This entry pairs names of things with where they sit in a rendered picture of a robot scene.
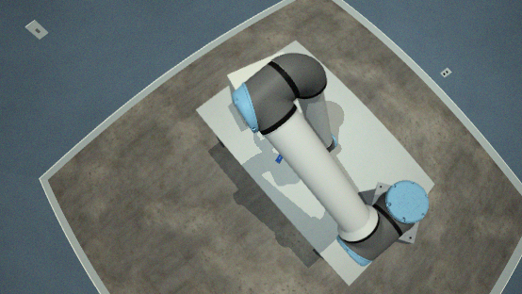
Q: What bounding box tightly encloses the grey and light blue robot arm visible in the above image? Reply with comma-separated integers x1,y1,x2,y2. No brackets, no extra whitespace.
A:
232,53,429,267

